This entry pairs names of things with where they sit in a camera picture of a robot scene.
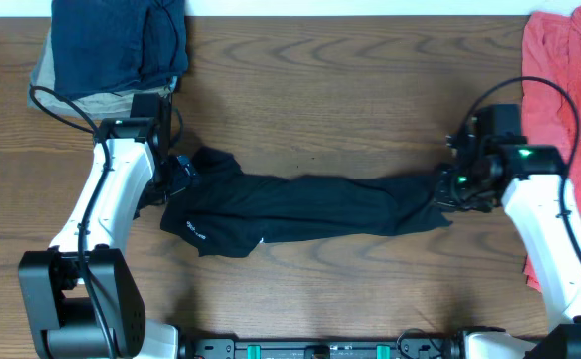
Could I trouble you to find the black t-shirt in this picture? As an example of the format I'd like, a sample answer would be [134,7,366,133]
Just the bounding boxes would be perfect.
[159,147,450,258]

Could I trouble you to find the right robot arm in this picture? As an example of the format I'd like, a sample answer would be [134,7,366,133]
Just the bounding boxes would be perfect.
[434,132,581,358]

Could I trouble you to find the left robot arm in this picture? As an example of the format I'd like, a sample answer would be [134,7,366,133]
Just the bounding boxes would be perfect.
[18,117,195,358]

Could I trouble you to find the folded khaki garment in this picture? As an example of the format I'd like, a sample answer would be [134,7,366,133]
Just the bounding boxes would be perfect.
[30,39,171,120]

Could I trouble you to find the folded grey garment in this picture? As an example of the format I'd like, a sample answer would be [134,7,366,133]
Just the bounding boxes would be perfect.
[30,31,105,119]

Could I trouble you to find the red-orange t-shirt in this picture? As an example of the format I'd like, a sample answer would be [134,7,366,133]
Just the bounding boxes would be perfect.
[520,3,581,293]

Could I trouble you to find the folded navy blue garment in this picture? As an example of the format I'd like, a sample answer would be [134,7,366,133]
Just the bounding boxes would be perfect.
[51,0,188,100]

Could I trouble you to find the right black cable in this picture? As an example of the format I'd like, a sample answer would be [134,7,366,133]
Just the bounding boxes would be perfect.
[461,75,581,305]

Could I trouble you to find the black cable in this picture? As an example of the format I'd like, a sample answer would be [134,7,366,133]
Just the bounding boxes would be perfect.
[461,75,581,305]
[28,84,186,359]

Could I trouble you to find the left black cable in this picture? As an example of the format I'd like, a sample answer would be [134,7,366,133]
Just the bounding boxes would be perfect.
[28,84,186,359]

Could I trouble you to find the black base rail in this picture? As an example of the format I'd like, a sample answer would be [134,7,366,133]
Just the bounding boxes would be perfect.
[177,328,465,359]

